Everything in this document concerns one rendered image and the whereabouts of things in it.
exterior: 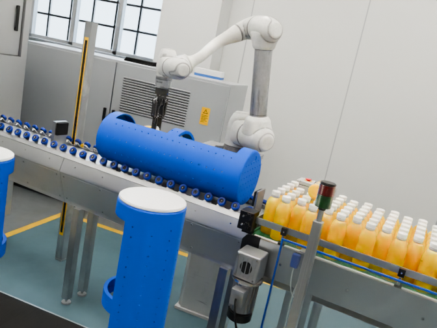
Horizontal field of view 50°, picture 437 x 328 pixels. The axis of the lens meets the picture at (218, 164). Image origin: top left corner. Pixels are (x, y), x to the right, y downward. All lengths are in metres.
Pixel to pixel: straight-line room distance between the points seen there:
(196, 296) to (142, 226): 1.39
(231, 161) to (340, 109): 2.85
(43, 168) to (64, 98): 1.75
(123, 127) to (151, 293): 0.98
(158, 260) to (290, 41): 3.56
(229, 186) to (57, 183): 1.14
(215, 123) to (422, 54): 2.16
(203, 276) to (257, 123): 1.06
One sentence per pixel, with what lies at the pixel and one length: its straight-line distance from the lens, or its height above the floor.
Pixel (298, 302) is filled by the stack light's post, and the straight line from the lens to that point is 2.00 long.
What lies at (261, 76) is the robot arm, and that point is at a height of 1.58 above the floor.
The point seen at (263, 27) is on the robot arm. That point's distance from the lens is 2.60.
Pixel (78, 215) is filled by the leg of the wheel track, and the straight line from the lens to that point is 2.89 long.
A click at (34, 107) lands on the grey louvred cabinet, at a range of 4.86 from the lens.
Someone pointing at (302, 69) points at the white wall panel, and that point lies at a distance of 5.02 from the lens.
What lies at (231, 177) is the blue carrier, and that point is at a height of 1.10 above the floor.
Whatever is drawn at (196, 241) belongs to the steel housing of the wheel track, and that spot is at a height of 0.71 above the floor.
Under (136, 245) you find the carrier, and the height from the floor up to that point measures 0.88.
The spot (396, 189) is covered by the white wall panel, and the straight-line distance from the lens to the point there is 5.05.
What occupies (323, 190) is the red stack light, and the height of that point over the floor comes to 1.23.
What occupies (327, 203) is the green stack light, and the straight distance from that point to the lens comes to 1.85.
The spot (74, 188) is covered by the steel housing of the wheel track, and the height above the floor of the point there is 0.75.
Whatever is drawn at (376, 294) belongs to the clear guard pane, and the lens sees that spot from 2.03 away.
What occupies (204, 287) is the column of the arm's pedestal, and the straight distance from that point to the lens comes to 3.11.
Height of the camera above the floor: 1.64
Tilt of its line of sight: 13 degrees down
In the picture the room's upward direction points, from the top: 11 degrees clockwise
